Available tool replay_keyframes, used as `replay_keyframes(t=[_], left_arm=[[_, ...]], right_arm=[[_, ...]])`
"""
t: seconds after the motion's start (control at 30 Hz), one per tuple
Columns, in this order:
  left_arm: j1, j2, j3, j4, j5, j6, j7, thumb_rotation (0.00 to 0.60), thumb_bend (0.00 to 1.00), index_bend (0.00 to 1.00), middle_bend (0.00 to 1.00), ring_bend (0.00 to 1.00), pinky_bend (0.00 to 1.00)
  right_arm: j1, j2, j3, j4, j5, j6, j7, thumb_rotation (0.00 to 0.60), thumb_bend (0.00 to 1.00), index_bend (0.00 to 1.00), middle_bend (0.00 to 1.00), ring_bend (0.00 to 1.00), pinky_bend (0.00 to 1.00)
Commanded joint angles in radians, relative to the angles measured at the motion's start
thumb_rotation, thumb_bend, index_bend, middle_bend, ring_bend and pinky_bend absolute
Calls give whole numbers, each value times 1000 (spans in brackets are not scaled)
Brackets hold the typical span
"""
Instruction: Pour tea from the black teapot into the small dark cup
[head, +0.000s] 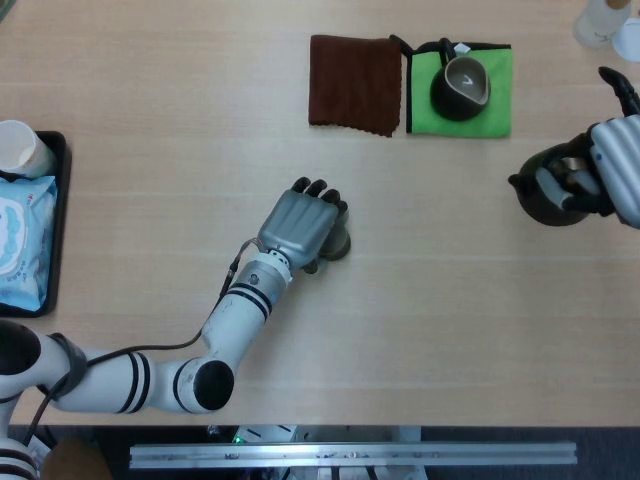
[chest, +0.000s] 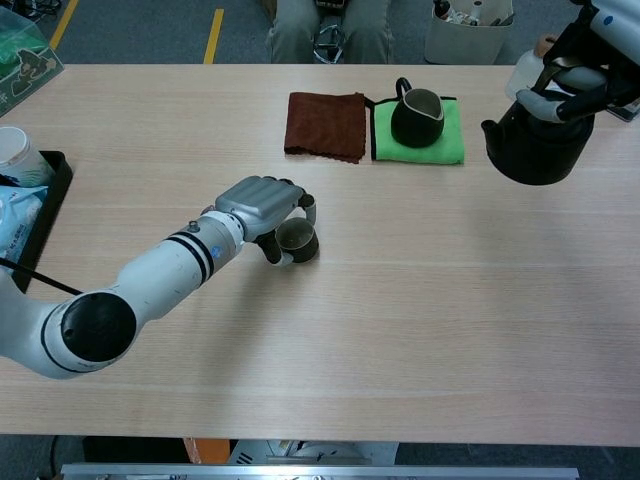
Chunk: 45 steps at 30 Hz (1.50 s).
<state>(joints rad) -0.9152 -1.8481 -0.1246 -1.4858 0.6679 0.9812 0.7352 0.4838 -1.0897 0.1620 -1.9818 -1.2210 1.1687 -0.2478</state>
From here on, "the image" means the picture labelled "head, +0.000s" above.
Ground brown folded cloth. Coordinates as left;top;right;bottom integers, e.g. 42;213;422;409
308;33;404;139

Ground black tea pitcher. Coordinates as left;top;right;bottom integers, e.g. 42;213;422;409
429;37;493;123

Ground brown orange stool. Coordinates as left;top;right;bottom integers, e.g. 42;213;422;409
40;437;114;480

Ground black plastic tray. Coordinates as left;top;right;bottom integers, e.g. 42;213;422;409
0;130;74;319

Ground blue wet wipes pack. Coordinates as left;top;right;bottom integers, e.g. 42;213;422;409
0;174;59;312

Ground frosted glass bottle wooden cap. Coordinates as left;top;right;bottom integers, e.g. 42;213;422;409
572;0;632;50

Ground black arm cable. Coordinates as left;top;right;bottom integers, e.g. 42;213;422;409
22;239;266;449

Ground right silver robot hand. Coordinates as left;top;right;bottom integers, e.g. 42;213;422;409
535;66;640;227

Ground small grey tea cup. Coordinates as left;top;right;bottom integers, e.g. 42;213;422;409
319;214;352;261

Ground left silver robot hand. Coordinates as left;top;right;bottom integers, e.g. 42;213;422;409
256;176;350;275

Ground black teapot with bail handle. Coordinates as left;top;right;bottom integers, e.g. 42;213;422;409
507;130;596;229

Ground aluminium profile rail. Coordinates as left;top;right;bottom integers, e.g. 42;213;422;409
128;441;579;470

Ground green cloth with black trim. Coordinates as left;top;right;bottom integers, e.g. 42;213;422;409
389;33;514;138

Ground white paper cup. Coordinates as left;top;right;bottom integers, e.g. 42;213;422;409
0;119;56;180

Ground white round lid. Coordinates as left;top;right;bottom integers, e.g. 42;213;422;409
611;17;640;63

